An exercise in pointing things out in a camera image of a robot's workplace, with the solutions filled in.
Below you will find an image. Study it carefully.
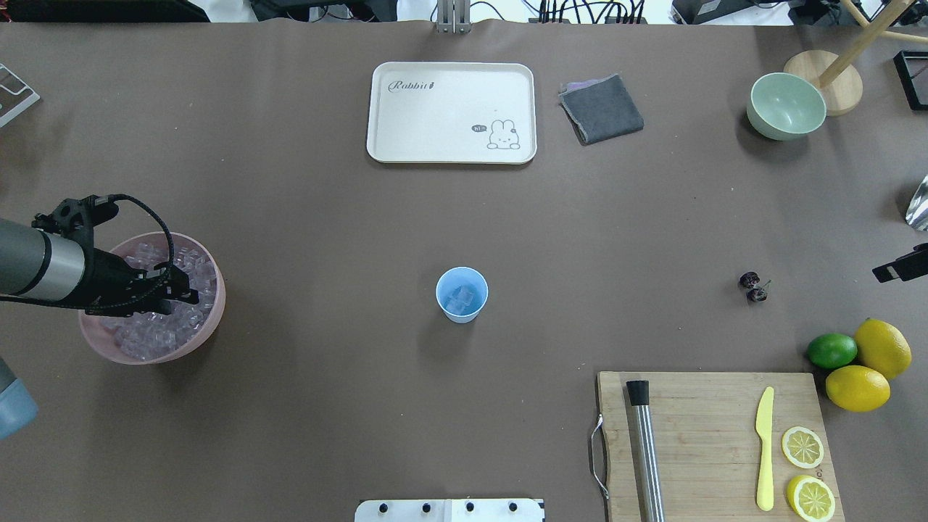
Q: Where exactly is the pink bowl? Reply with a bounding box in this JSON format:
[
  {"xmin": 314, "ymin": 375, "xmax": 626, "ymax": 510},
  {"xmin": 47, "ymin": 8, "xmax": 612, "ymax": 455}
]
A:
[{"xmin": 78, "ymin": 233, "xmax": 226, "ymax": 365}]

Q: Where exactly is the grey folded cloth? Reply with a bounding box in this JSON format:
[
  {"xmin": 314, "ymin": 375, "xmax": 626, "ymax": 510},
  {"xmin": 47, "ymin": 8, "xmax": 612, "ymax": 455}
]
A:
[{"xmin": 559, "ymin": 73, "xmax": 645, "ymax": 145}]

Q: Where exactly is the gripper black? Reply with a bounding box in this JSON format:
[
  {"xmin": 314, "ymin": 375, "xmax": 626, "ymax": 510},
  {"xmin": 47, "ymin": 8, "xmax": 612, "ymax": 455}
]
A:
[{"xmin": 80, "ymin": 249, "xmax": 199, "ymax": 316}]

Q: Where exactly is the black handled knife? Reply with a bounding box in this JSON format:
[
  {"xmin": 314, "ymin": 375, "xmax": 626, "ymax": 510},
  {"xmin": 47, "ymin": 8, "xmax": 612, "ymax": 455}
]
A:
[{"xmin": 626, "ymin": 380, "xmax": 666, "ymax": 521}]

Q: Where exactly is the blue plastic cup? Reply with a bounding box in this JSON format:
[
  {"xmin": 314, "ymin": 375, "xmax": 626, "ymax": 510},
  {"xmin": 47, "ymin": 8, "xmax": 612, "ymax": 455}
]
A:
[{"xmin": 435, "ymin": 267, "xmax": 489, "ymax": 324}]

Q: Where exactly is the wooden cup tree stand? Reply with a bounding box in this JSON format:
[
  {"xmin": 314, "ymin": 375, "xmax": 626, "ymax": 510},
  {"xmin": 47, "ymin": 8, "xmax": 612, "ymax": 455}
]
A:
[{"xmin": 783, "ymin": 1, "xmax": 926, "ymax": 117}]

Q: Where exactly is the yellow plastic knife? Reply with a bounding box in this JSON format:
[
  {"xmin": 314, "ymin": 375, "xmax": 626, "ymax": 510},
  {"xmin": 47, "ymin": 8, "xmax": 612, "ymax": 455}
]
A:
[{"xmin": 755, "ymin": 386, "xmax": 775, "ymax": 512}]

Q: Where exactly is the yellow lemon near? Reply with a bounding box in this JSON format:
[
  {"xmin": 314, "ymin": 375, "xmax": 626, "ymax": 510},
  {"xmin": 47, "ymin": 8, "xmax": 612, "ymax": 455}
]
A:
[{"xmin": 825, "ymin": 365, "xmax": 891, "ymax": 413}]

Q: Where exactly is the lemon slice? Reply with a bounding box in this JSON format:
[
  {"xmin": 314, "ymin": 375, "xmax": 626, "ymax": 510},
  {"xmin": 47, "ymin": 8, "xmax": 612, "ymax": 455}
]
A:
[
  {"xmin": 786, "ymin": 475, "xmax": 837, "ymax": 521},
  {"xmin": 780, "ymin": 426, "xmax": 825, "ymax": 469}
]

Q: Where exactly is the white wire cup rack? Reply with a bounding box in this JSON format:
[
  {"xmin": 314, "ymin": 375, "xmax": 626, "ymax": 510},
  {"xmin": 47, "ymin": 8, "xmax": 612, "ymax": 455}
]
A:
[{"xmin": 0, "ymin": 64, "xmax": 42, "ymax": 128}]

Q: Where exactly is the wooden cutting board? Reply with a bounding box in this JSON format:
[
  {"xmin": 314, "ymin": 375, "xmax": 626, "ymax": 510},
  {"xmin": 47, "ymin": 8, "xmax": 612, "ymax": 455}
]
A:
[{"xmin": 597, "ymin": 371, "xmax": 839, "ymax": 521}]

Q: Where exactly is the cream rabbit tray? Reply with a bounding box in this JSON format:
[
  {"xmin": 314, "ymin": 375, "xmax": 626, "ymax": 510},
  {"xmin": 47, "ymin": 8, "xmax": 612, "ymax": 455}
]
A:
[{"xmin": 367, "ymin": 62, "xmax": 537, "ymax": 165}]

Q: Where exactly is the ice cube in cup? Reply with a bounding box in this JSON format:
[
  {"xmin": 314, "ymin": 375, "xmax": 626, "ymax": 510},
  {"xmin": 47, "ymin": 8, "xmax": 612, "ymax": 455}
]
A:
[{"xmin": 444, "ymin": 285, "xmax": 479, "ymax": 316}]

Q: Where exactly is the green lime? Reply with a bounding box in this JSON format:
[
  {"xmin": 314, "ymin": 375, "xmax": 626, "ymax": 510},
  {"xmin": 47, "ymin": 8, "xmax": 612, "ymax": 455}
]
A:
[{"xmin": 805, "ymin": 333, "xmax": 858, "ymax": 370}]

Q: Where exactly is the mint green bowl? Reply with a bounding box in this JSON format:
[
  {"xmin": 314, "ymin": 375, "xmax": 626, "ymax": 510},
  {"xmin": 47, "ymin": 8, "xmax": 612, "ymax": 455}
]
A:
[{"xmin": 746, "ymin": 72, "xmax": 827, "ymax": 141}]

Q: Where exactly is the metal ice scoop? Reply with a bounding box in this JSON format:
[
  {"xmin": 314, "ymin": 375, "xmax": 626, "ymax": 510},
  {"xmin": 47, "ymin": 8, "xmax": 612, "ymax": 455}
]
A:
[{"xmin": 903, "ymin": 175, "xmax": 928, "ymax": 231}]

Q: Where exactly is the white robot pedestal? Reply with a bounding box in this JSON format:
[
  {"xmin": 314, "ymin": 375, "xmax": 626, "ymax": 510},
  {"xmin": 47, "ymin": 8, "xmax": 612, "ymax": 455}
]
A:
[{"xmin": 354, "ymin": 498, "xmax": 546, "ymax": 521}]

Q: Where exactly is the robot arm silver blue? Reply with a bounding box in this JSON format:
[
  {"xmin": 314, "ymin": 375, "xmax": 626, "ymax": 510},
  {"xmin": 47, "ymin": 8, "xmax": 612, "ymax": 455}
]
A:
[{"xmin": 2, "ymin": 220, "xmax": 226, "ymax": 365}]

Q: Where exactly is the dark cherry pair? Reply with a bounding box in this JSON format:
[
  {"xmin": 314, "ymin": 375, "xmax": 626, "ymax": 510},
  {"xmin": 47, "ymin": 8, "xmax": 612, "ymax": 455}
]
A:
[{"xmin": 738, "ymin": 271, "xmax": 772, "ymax": 303}]

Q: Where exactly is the yellow lemon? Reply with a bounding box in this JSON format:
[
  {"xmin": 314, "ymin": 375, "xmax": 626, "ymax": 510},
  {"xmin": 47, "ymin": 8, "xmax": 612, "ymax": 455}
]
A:
[
  {"xmin": 825, "ymin": 365, "xmax": 891, "ymax": 413},
  {"xmin": 854, "ymin": 318, "xmax": 914, "ymax": 380}
]

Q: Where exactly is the yellow lemon far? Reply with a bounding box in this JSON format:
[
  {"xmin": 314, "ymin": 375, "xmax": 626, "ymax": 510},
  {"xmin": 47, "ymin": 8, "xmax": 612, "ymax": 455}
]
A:
[{"xmin": 854, "ymin": 318, "xmax": 914, "ymax": 380}]

